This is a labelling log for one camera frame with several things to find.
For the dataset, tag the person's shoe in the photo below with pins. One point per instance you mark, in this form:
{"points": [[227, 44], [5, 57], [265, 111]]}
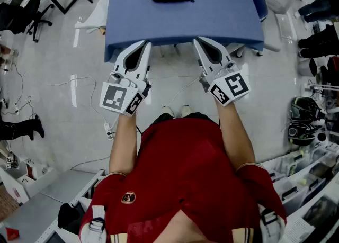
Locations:
{"points": [[186, 110], [168, 111]]}

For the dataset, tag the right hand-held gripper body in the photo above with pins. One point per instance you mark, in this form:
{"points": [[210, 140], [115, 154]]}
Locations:
{"points": [[235, 85]]}

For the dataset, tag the white metal shelving unit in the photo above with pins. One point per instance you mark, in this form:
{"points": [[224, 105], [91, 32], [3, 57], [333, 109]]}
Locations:
{"points": [[296, 228]]}

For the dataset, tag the small red object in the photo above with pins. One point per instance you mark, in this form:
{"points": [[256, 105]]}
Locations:
{"points": [[12, 234]]}

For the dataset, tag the person's left shoe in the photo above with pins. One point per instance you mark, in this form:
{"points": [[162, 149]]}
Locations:
{"points": [[168, 111]]}

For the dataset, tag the black helmet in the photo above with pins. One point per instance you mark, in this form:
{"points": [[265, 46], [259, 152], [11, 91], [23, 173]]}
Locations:
{"points": [[299, 133], [304, 107]]}

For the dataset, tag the white power strip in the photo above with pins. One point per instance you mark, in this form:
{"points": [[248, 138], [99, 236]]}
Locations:
{"points": [[107, 130]]}

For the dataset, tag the person's right forearm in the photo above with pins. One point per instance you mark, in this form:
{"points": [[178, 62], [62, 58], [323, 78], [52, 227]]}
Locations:
{"points": [[235, 136]]}

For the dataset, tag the black bag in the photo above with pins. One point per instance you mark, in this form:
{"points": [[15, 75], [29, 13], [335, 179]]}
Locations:
{"points": [[69, 218]]}

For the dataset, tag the person's red shirt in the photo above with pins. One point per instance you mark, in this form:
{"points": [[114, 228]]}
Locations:
{"points": [[180, 170]]}

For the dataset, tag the grey metal workbench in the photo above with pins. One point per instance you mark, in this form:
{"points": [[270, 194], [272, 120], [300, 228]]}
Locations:
{"points": [[39, 210]]}

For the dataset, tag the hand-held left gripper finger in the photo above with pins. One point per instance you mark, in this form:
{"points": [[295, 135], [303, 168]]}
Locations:
{"points": [[144, 62], [120, 60]]}

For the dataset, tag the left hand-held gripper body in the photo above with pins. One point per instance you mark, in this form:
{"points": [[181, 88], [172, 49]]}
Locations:
{"points": [[114, 96]]}

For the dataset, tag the person's dark trousers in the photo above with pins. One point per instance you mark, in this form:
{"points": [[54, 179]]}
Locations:
{"points": [[164, 117]]}

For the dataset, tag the person's right shoe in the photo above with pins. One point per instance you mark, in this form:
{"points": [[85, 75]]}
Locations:
{"points": [[186, 110]]}

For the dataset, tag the person's left forearm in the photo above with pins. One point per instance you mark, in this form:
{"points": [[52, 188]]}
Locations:
{"points": [[123, 144]]}

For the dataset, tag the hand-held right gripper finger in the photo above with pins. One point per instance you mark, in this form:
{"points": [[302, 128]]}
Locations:
{"points": [[226, 55], [202, 60]]}

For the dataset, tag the black office chair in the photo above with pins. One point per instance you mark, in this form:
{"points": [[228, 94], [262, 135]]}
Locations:
{"points": [[39, 15]]}

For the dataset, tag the blue table cloth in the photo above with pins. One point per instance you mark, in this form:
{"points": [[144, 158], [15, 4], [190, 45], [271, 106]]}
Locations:
{"points": [[185, 19]]}

